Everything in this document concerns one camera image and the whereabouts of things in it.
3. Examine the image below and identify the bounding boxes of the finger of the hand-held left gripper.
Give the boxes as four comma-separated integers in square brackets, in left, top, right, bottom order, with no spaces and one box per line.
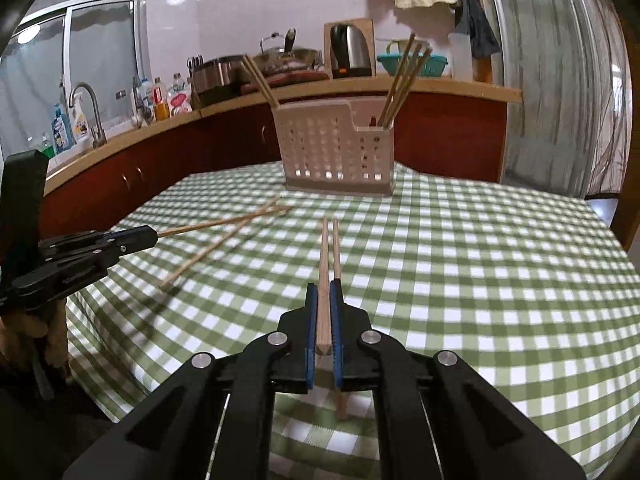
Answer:
[39,225,159,262]
[11,248,122,307]

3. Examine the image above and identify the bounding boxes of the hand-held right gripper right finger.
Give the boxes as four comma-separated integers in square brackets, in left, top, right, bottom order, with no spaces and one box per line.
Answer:
[330,280,587,480]

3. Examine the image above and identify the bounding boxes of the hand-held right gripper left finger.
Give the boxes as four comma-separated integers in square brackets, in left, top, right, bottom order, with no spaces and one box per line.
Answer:
[62,282,319,480]

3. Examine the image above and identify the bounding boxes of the wooden chopstick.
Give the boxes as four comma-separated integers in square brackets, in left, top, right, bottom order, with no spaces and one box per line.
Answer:
[389,48,434,128]
[384,44,424,128]
[241,55,276,109]
[316,217,332,356]
[156,206,293,238]
[247,53,281,107]
[220,196,282,226]
[158,207,281,290]
[331,217,350,420]
[377,33,417,127]

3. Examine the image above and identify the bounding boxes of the beige perforated utensil holder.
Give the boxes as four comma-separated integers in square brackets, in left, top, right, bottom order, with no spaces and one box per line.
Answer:
[271,99,397,197]

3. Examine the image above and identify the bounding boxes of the person's left hand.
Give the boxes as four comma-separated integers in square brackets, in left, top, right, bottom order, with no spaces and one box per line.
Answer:
[0,300,70,378]

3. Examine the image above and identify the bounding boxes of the blue detergent bottle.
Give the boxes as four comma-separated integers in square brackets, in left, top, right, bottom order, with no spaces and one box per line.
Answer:
[51,103,75,155]

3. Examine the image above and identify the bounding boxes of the white spray bottle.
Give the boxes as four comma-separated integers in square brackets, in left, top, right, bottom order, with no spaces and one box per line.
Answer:
[70,95,91,142]

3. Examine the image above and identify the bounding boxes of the steel kitchen faucet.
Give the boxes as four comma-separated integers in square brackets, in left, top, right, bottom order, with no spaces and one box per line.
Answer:
[68,82,108,150]

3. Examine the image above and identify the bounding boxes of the green checked tablecloth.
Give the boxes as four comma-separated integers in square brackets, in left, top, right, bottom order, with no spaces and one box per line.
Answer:
[65,160,640,480]

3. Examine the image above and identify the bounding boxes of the orange oil bottle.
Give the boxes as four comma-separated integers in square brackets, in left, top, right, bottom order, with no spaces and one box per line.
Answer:
[152,77,171,122]

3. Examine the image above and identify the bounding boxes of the white plastic bottle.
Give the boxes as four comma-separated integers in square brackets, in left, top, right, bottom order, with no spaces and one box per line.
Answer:
[135,77,155,117]

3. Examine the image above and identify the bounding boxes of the red white seasoning bag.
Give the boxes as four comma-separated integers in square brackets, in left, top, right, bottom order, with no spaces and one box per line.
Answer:
[167,82,193,116]

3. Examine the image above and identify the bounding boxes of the kitchen window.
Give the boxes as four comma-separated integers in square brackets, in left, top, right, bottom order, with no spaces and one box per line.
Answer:
[0,0,147,171]

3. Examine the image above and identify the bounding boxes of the steel rice cooker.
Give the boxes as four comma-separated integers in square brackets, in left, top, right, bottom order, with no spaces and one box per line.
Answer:
[191,56,251,103]

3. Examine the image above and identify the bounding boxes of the kitchen counter red cabinets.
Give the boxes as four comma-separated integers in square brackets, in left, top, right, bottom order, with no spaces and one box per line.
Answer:
[37,74,523,241]

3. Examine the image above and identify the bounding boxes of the red induction cooker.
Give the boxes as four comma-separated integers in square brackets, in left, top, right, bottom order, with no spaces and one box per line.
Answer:
[240,70,331,93]

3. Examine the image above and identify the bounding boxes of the steel pot lid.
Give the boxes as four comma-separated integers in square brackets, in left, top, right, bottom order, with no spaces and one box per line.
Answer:
[259,31,301,57]

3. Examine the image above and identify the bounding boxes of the steel wok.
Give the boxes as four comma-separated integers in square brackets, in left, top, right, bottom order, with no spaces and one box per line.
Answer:
[250,28,323,73]

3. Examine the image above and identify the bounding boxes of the black steel electric kettle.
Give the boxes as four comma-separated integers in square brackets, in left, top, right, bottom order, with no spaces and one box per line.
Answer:
[330,23,372,79]

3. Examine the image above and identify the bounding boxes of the teal plastic colander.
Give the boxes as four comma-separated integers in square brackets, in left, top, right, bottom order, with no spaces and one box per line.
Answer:
[376,52,447,78]

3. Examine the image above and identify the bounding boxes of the wooden cutting board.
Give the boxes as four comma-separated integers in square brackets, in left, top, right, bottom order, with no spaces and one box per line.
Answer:
[323,17,376,78]

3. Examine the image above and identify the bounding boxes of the translucent plastic cup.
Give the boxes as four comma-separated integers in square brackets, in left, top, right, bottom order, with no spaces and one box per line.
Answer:
[448,31,474,82]

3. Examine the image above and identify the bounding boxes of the curtained sliding glass door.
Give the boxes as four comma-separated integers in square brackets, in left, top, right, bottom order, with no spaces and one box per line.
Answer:
[480,0,632,201]

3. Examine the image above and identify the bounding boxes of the dark hanging cloth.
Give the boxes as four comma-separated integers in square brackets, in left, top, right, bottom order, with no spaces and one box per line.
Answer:
[447,0,501,59]

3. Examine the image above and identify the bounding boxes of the wooden door frame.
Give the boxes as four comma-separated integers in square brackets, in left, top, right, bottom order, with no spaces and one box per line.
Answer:
[610,110,640,252]

